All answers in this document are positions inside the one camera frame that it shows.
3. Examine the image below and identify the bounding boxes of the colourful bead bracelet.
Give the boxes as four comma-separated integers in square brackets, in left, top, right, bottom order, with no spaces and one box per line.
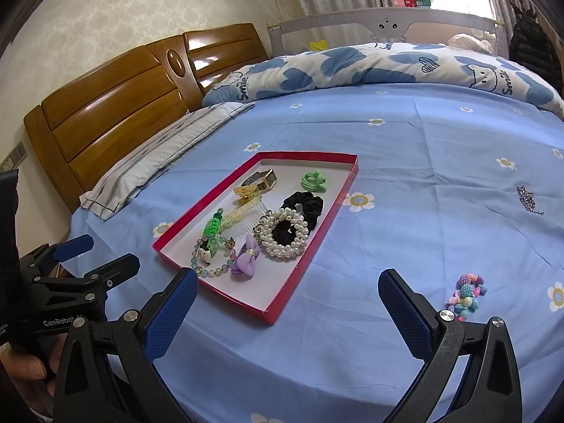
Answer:
[446,273,489,321]

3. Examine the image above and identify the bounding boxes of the white striped pillow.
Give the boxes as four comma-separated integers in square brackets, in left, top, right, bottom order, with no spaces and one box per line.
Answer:
[79,102,256,221]

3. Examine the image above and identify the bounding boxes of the wooden headboard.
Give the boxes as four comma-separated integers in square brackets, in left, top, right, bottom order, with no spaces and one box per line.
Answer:
[24,23,270,212]

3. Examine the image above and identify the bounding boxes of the red shallow box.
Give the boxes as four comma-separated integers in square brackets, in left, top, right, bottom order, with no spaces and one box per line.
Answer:
[152,152,359,326]

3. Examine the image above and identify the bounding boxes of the person's left hand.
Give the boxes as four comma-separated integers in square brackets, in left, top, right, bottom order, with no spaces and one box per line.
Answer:
[0,332,67,419]

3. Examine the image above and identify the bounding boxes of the wall switch panel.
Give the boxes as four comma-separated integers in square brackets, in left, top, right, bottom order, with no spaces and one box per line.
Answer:
[0,141,28,172]

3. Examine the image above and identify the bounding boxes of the white cloth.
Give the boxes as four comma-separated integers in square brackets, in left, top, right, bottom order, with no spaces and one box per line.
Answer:
[447,33,496,54]

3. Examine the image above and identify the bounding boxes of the black jacket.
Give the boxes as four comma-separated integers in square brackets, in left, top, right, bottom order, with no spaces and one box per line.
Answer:
[509,0,558,93]

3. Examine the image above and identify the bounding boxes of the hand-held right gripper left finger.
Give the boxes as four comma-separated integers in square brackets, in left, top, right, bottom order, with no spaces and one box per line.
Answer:
[52,268,200,423]

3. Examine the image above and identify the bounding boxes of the green chain hair clip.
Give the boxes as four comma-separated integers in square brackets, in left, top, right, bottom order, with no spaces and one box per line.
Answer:
[198,208,227,265]

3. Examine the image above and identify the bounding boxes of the rhinestone hair clip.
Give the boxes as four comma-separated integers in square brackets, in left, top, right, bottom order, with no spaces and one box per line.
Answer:
[515,185,545,216]

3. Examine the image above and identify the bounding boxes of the blue heart print quilt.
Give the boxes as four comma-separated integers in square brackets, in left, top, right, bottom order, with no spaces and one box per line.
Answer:
[202,42,564,119]

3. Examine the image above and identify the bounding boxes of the black scrunchie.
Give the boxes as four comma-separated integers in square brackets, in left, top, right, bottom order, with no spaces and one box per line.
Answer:
[282,191,324,230]

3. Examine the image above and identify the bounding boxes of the cream hair comb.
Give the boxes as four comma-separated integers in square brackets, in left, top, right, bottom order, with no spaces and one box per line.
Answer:
[219,198,264,235]

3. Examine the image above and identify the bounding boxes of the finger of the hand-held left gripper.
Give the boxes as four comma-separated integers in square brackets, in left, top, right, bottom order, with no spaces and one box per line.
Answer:
[33,253,141,313]
[20,234,94,280]

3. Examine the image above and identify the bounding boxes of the green bow hair tie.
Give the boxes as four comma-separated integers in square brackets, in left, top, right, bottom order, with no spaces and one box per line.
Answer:
[301,170,330,193]

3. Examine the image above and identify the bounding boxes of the yellow amber hair claw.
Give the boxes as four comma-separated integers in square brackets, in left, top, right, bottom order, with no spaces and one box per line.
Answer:
[233,185,262,206]

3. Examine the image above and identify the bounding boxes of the grey bed guard rail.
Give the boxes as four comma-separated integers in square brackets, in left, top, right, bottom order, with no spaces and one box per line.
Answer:
[266,8,507,60]

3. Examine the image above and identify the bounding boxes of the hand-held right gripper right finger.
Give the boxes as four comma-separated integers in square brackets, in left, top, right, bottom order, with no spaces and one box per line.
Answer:
[378,268,523,423]

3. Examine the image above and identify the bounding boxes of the pearl beaded scrunchie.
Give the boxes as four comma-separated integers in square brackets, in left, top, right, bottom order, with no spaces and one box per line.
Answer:
[253,208,311,260]

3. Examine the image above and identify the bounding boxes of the purple bow hair tie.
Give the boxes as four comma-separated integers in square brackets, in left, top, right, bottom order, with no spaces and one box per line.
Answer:
[231,234,262,281]

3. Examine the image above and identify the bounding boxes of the translucent bead bracelet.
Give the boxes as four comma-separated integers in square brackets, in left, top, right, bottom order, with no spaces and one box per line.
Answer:
[191,237,239,279]

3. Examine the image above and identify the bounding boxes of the blue floral bed sheet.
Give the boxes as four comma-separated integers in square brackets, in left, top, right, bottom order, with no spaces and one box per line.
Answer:
[70,84,564,423]

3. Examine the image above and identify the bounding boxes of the gold green-faced wristwatch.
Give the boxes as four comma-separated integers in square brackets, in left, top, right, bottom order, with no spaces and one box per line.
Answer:
[241,169,278,192]

